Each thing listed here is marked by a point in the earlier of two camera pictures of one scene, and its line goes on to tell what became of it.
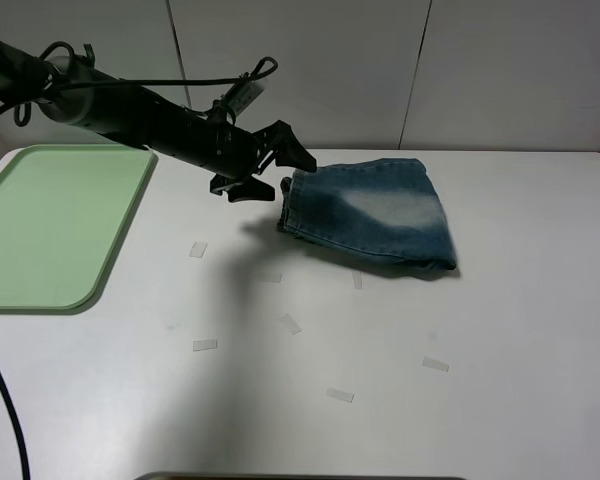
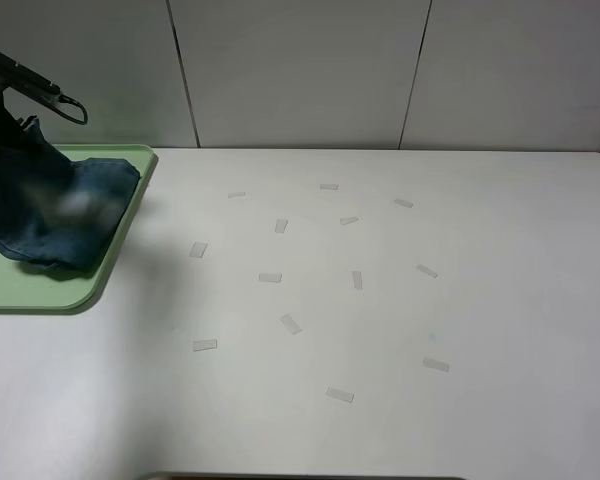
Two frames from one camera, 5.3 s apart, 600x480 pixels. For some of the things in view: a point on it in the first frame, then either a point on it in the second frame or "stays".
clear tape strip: x=340 y=394 stays
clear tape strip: x=357 y=279 stays
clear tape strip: x=198 y=249 stays
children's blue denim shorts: x=384 y=209 to x=38 y=205
